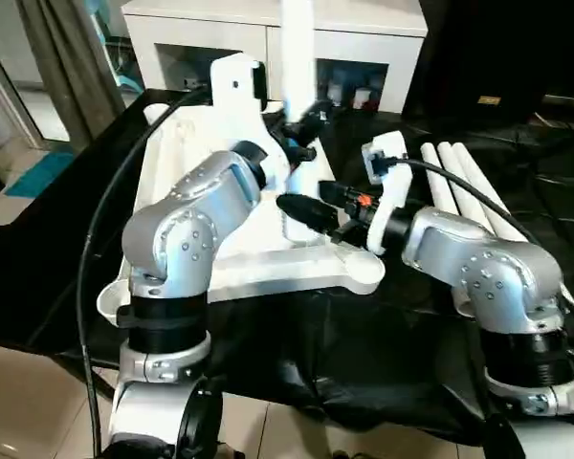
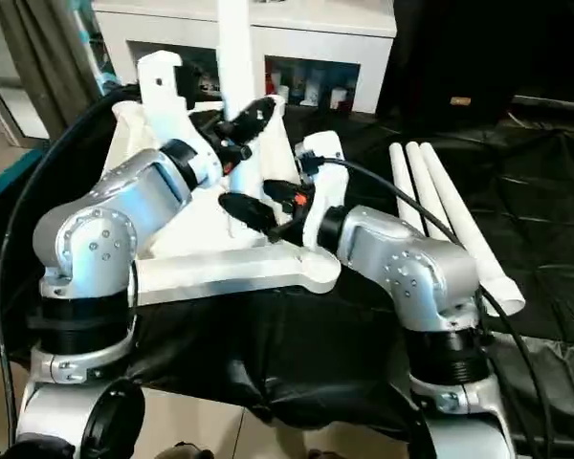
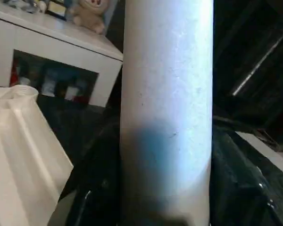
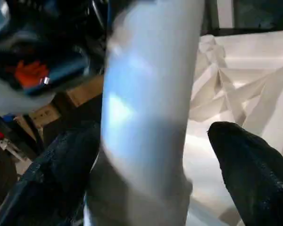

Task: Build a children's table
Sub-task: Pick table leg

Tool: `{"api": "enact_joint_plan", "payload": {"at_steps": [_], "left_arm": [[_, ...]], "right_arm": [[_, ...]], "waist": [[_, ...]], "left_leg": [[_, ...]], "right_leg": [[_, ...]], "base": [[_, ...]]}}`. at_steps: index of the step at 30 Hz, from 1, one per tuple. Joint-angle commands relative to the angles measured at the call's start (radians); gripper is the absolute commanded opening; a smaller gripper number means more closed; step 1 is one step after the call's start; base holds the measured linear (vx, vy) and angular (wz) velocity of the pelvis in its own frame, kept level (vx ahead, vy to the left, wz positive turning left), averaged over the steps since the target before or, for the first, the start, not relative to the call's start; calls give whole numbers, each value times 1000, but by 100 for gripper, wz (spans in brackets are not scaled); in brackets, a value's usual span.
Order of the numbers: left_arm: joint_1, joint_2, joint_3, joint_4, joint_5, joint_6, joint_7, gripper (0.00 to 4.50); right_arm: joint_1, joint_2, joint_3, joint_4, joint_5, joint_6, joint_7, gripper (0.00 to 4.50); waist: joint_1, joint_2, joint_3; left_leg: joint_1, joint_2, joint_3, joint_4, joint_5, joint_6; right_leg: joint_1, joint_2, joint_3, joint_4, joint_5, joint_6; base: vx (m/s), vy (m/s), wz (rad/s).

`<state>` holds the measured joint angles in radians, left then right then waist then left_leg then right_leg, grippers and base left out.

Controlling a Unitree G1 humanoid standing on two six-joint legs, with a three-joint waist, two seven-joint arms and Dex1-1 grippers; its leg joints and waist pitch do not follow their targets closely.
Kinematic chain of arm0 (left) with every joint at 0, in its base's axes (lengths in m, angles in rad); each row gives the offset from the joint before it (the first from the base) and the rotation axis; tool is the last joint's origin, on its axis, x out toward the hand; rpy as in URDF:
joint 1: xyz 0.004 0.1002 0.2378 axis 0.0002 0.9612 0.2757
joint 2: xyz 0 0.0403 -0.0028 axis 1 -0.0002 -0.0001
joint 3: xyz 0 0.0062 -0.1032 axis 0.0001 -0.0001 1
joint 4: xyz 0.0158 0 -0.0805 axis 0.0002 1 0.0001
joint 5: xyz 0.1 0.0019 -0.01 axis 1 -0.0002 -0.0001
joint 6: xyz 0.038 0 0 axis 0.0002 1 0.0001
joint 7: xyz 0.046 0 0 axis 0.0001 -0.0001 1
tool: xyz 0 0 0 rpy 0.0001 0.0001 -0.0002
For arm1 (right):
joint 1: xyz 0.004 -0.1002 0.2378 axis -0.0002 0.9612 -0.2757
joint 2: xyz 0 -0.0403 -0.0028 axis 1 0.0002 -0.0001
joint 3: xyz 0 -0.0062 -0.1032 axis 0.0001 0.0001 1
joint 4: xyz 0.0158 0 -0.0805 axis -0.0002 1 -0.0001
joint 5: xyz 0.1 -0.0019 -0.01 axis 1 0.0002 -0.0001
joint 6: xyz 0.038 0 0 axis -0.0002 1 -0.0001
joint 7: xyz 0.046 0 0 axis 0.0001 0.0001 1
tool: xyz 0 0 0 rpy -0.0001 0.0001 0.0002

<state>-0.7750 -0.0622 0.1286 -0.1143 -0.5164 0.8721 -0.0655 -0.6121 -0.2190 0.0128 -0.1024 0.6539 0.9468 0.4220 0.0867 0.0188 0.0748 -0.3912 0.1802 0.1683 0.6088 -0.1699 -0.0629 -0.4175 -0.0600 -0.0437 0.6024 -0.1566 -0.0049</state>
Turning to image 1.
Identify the white display cabinet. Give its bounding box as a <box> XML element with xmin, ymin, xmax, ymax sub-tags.
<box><xmin>120</xmin><ymin>0</ymin><xmax>429</xmax><ymax>114</ymax></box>

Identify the blue floor mat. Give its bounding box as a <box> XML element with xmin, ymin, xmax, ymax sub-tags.
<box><xmin>5</xmin><ymin>151</ymin><xmax>76</xmax><ymax>199</ymax></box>

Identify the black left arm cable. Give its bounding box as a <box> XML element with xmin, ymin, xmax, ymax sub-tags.
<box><xmin>77</xmin><ymin>84</ymin><xmax>216</xmax><ymax>459</ymax></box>

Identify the grey curtain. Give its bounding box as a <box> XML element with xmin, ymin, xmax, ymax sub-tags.
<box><xmin>17</xmin><ymin>0</ymin><xmax>125</xmax><ymax>144</ymax></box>

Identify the black table mat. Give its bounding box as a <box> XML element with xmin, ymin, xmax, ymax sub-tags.
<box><xmin>0</xmin><ymin>88</ymin><xmax>574</xmax><ymax>450</ymax></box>

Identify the black cabinet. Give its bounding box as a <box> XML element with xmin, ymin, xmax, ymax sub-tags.
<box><xmin>402</xmin><ymin>0</ymin><xmax>574</xmax><ymax>125</ymax></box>

